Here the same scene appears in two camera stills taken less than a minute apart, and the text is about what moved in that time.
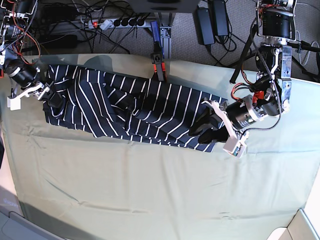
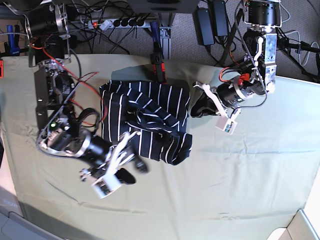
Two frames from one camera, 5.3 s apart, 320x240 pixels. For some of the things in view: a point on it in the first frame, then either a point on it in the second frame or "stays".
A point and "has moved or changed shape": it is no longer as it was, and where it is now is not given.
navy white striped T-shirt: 127,107 has moved or changed shape
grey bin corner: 15,227 stays
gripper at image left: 22,80 to 109,157
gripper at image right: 235,116 to 227,95
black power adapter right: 220,17 stays
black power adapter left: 203,23 stays
